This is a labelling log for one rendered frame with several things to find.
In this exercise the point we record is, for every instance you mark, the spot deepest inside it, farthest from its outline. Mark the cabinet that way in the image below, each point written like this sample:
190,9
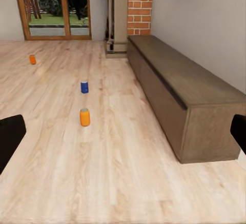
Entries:
194,107

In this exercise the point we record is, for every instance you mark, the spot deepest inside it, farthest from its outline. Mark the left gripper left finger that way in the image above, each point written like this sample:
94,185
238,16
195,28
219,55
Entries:
12,131

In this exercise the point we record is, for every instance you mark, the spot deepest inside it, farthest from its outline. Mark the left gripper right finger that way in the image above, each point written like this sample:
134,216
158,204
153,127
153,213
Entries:
238,130

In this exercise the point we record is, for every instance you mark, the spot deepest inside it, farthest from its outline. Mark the door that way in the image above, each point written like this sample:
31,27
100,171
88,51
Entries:
56,19

